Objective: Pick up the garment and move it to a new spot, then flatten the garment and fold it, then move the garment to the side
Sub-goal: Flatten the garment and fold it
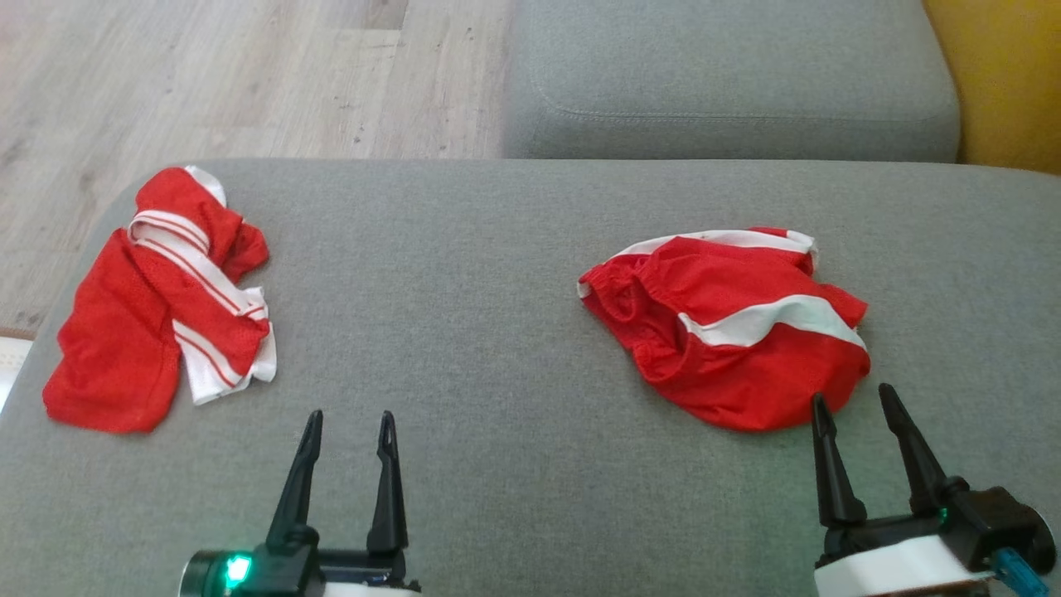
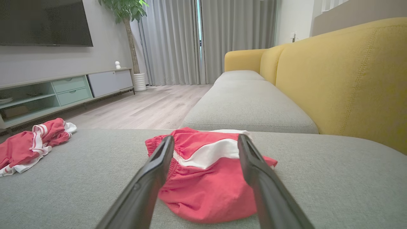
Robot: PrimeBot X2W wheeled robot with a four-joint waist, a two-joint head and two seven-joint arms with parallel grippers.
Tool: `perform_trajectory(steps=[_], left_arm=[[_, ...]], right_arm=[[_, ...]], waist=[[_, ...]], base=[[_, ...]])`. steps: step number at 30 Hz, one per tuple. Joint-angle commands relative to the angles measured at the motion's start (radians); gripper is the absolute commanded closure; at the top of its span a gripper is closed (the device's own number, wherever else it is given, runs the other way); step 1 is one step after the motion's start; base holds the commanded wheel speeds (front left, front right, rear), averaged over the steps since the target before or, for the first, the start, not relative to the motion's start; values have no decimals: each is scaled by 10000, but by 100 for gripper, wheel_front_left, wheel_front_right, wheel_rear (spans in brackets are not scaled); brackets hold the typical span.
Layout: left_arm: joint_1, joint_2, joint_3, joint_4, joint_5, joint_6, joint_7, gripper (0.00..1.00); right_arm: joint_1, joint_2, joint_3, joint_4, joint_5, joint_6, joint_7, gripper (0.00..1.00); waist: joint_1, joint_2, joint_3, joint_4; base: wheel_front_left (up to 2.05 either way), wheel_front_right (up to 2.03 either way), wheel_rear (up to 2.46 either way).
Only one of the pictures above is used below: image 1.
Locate large grey sofa seat cushion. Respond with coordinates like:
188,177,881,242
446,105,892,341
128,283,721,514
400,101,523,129
0,159,1061,597

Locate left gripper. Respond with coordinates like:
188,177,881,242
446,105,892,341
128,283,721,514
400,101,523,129
249,410,422,597

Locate white floor rug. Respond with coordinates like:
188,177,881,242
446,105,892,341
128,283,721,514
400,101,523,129
0,328,36,415

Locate small grey sofa cushion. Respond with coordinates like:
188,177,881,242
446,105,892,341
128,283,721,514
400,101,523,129
503,0,961,163

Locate right blue cable connector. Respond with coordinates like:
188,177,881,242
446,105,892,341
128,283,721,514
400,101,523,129
992,547,1050,597

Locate yellow furniture piece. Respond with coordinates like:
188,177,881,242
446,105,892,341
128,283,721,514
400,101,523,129
923,0,1061,176

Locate red garment with white stripes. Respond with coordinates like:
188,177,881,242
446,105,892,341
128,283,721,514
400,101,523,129
43,165,277,434

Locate red shorts with white band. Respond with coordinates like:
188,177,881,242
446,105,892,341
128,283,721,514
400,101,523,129
578,227,871,433

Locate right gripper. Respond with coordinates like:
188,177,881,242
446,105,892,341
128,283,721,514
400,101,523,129
811,383,996,597

